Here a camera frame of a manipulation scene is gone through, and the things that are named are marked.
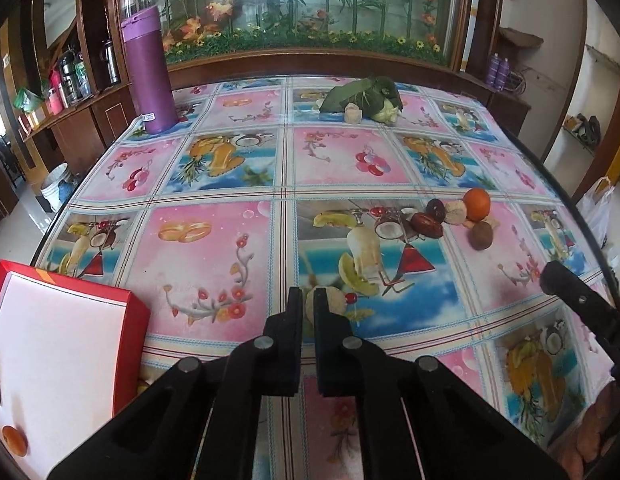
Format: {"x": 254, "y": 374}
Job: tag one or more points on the white and yellow board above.
{"x": 472, "y": 20}

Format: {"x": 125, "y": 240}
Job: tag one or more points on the small red box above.
{"x": 32, "y": 120}

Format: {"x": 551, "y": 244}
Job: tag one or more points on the purple spray bottle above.
{"x": 493, "y": 70}
{"x": 505, "y": 74}

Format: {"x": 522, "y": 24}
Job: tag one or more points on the orange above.
{"x": 476, "y": 203}
{"x": 14, "y": 440}

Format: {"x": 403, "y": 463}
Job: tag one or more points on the black thermos flask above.
{"x": 68, "y": 77}

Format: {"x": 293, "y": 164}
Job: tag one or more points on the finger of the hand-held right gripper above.
{"x": 565, "y": 280}

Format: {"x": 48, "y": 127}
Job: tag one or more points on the person's right forearm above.
{"x": 602, "y": 435}

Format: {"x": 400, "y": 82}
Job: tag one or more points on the white plastic bag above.
{"x": 597, "y": 207}

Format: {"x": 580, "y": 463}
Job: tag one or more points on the pink bottle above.
{"x": 54, "y": 95}

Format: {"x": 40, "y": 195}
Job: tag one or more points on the red date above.
{"x": 426, "y": 223}
{"x": 434, "y": 208}

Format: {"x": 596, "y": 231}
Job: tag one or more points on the steel thermos flask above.
{"x": 110, "y": 62}

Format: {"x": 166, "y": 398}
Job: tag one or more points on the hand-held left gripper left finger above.
{"x": 295, "y": 330}

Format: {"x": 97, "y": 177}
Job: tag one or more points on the fruit print tablecloth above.
{"x": 219, "y": 260}

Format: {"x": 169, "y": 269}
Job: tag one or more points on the pair of shoes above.
{"x": 587, "y": 127}

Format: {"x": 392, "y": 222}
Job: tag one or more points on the pale walnut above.
{"x": 454, "y": 211}
{"x": 352, "y": 113}

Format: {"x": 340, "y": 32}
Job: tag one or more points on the red box with white inside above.
{"x": 54, "y": 350}

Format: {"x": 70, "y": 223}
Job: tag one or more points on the green leafy vegetable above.
{"x": 362, "y": 92}

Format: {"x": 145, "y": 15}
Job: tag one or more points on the purple thermos bottle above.
{"x": 148, "y": 75}

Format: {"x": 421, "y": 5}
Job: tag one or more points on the glass case with artificial plants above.
{"x": 300, "y": 5}

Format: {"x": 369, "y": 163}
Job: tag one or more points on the brown longan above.
{"x": 481, "y": 235}

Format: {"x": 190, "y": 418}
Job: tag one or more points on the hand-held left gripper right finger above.
{"x": 321, "y": 330}

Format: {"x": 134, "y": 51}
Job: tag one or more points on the clear plastic bottle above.
{"x": 82, "y": 77}

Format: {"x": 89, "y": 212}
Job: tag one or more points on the white plastic bucket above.
{"x": 50, "y": 187}

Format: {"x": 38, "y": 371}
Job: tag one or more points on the pale green cabbage piece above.
{"x": 387, "y": 112}

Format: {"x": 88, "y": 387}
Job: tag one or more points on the green bag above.
{"x": 27, "y": 100}

